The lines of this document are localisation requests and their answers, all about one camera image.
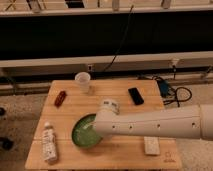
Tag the red-brown small case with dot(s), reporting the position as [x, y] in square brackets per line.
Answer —
[60, 98]

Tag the clear plastic cup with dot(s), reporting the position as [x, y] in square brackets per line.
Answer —
[83, 81]

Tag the green ceramic bowl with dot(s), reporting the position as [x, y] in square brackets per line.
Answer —
[83, 134]

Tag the wooden folding table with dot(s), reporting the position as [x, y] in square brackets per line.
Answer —
[116, 153]

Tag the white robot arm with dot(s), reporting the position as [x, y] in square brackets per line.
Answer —
[190, 122]

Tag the white plastic bottle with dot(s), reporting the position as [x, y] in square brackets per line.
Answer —
[49, 148]

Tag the black smartphone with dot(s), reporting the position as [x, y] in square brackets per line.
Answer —
[136, 97]

